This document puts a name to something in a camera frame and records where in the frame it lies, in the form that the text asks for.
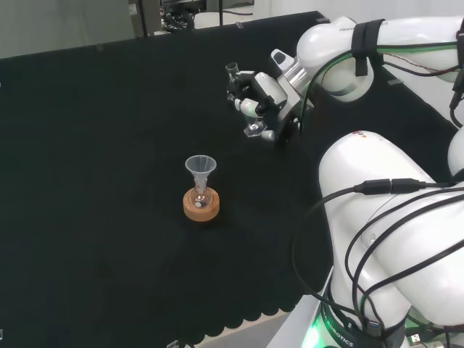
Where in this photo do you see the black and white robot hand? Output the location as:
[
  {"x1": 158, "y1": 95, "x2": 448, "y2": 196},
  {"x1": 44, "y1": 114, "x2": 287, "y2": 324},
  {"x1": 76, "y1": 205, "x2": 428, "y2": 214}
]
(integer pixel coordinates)
[{"x1": 226, "y1": 70, "x2": 315, "y2": 146}]

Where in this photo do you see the clear glass graduated cylinder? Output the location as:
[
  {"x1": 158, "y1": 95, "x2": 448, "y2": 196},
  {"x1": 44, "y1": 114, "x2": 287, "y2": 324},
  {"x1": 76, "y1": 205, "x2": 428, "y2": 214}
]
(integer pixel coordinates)
[{"x1": 224, "y1": 62, "x2": 268, "y2": 139}]

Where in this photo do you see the clear plastic funnel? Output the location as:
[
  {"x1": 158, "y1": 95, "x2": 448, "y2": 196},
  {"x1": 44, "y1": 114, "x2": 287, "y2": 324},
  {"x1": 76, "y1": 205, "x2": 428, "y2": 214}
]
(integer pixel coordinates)
[{"x1": 184, "y1": 154, "x2": 218, "y2": 190}]

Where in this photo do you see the glass round-bottom flask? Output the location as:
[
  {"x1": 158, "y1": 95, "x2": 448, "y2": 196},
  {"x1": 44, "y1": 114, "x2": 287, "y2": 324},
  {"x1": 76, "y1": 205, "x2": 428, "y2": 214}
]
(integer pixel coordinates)
[{"x1": 191, "y1": 183, "x2": 212, "y2": 210}]

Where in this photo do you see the black bench cloth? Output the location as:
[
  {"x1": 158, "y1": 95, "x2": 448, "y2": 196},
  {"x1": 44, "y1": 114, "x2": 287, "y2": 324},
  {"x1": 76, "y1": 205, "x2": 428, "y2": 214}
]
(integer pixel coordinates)
[{"x1": 0, "y1": 10, "x2": 461, "y2": 348}]

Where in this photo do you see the black cable bundle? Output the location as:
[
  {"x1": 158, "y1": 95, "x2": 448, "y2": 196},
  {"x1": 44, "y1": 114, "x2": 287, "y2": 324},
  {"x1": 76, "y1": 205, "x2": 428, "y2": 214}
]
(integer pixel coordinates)
[{"x1": 161, "y1": 6, "x2": 196, "y2": 32}]

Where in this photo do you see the cork ring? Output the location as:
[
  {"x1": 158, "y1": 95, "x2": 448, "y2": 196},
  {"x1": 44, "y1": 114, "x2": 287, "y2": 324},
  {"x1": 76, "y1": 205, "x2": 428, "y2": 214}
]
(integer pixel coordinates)
[{"x1": 183, "y1": 188, "x2": 221, "y2": 222}]

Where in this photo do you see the grey metal cabinet frame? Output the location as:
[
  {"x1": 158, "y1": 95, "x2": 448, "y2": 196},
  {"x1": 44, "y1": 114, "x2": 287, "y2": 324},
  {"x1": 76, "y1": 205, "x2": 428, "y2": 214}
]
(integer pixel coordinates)
[{"x1": 126, "y1": 0, "x2": 163, "y2": 38}]

